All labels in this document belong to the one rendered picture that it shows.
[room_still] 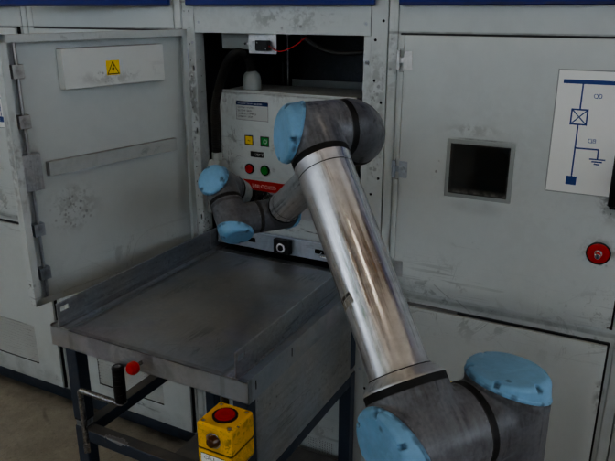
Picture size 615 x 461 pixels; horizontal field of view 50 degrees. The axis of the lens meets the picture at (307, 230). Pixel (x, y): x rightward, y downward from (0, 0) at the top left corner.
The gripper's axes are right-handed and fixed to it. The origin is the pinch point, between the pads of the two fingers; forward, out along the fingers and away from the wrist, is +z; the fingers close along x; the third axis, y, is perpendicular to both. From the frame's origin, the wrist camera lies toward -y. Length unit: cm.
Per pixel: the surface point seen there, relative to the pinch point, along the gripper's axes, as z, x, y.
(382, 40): -26, 47, 38
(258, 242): 10.0, -9.2, -5.3
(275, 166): -2.4, 14.6, 1.3
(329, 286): -9.7, -20.5, 32.5
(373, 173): -7.6, 14.9, 37.0
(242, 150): -4.5, 18.2, -11.6
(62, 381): 45, -80, -105
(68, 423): 40, -95, -90
